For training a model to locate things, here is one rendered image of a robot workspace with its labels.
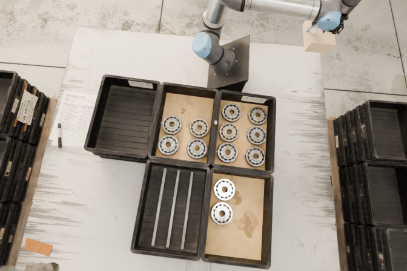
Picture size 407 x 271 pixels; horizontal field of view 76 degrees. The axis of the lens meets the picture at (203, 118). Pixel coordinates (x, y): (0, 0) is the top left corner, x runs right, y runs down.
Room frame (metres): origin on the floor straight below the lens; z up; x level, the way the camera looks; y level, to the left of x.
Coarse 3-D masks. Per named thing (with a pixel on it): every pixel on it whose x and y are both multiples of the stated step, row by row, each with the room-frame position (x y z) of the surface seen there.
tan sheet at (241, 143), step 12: (240, 108) 0.53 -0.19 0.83; (264, 108) 0.56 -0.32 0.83; (240, 120) 0.46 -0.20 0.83; (228, 132) 0.39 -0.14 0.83; (240, 132) 0.40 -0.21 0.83; (216, 144) 0.31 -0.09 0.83; (240, 144) 0.34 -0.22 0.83; (264, 144) 0.36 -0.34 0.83; (216, 156) 0.25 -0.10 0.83; (240, 156) 0.27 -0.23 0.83; (252, 168) 0.22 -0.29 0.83; (264, 168) 0.23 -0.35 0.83
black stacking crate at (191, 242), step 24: (168, 168) 0.14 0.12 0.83; (192, 168) 0.16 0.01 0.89; (144, 192) 0.01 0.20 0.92; (168, 192) 0.03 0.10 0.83; (192, 192) 0.05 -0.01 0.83; (144, 216) -0.10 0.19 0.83; (168, 216) -0.08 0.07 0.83; (192, 216) -0.06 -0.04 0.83; (144, 240) -0.20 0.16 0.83; (192, 240) -0.16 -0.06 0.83
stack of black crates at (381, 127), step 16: (352, 112) 0.84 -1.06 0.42; (368, 112) 0.78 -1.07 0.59; (384, 112) 0.85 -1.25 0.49; (400, 112) 0.86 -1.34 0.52; (336, 128) 0.78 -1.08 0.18; (352, 128) 0.72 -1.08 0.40; (368, 128) 0.68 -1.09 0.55; (384, 128) 0.73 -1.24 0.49; (400, 128) 0.75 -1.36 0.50; (336, 144) 0.65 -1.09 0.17; (352, 144) 0.61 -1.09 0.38; (368, 144) 0.57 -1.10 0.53; (384, 144) 0.61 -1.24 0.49; (400, 144) 0.63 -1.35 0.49; (352, 160) 0.49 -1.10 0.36; (368, 160) 0.48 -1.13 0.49; (384, 160) 0.50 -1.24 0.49; (400, 160) 0.49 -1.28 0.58
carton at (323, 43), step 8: (304, 24) 0.96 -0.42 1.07; (304, 32) 0.92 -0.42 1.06; (320, 32) 0.88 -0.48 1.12; (328, 32) 0.89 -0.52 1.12; (304, 40) 0.87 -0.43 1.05; (312, 40) 0.83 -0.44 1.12; (320, 40) 0.84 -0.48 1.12; (328, 40) 0.85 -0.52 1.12; (304, 48) 0.83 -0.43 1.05; (312, 48) 0.82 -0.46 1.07; (320, 48) 0.82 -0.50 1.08; (328, 48) 0.83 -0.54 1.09
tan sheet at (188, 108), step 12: (168, 96) 0.52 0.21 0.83; (180, 96) 0.54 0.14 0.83; (192, 96) 0.55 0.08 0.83; (168, 108) 0.45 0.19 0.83; (180, 108) 0.47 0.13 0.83; (192, 108) 0.48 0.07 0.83; (204, 108) 0.49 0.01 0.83; (192, 120) 0.41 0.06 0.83; (180, 132) 0.34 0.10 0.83; (168, 144) 0.26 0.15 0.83; (180, 144) 0.28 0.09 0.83; (156, 156) 0.19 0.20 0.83; (168, 156) 0.20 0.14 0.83; (180, 156) 0.21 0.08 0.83; (204, 156) 0.24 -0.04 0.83
